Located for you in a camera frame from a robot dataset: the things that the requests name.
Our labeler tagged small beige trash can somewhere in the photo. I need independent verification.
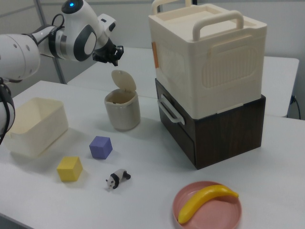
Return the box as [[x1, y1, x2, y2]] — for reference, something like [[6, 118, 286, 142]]
[[104, 69, 141, 131]]

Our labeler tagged black wall plug cable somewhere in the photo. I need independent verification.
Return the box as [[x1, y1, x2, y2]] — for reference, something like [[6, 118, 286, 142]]
[[290, 94, 301, 119]]

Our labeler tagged white open plastic bin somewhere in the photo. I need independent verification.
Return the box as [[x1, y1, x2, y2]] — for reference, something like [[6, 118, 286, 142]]
[[4, 97, 69, 158]]

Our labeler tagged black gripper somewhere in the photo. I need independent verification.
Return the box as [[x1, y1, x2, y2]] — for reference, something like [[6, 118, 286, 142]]
[[92, 39, 124, 67]]

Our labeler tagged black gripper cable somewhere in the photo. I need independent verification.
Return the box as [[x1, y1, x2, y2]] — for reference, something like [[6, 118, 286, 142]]
[[51, 13, 66, 31]]

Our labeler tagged white drawer handle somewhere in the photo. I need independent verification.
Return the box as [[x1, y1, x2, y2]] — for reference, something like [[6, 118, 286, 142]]
[[157, 94, 186, 125]]

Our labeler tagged yellow toy banana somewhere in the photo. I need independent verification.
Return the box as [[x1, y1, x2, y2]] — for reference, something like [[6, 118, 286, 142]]
[[178, 184, 239, 224]]

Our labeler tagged pink plate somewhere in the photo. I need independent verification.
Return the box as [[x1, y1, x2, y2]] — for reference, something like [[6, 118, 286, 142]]
[[173, 180, 243, 229]]

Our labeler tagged yellow cube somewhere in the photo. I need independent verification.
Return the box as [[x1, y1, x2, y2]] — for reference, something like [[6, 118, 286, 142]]
[[56, 156, 83, 183]]

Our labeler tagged dark wooden tissue box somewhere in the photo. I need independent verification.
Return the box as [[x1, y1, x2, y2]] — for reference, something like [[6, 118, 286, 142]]
[[154, 78, 266, 170]]

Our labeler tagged purple cube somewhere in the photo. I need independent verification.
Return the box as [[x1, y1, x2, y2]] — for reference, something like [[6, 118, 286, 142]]
[[89, 135, 113, 160]]

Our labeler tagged small panda figurine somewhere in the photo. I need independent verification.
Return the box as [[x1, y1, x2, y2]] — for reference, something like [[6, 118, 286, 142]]
[[105, 168, 132, 191]]

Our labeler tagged cream storage box with handles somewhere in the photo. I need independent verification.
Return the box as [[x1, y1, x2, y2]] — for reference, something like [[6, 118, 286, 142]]
[[148, 0, 267, 120]]

